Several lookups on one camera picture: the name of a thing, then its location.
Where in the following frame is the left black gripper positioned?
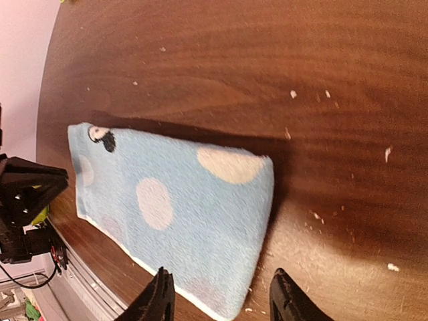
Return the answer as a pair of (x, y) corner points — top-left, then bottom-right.
(1, 154), (68, 264)

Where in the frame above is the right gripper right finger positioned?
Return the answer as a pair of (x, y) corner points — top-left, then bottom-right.
(270, 268), (333, 321)

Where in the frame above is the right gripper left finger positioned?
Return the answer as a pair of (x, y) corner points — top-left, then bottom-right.
(114, 267), (175, 321)

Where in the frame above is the blue polka dot towel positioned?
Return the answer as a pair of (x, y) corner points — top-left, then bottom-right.
(68, 123), (274, 320)

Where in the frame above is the lime green bowl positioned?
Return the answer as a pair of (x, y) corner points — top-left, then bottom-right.
(31, 205), (50, 226)

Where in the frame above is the front aluminium rail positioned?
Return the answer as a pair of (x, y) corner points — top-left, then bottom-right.
(49, 218), (127, 320)

